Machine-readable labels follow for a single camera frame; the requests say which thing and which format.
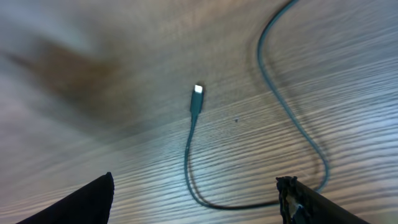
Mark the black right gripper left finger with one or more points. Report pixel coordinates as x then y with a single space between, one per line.
91 204

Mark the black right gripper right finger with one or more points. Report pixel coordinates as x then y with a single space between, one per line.
302 205

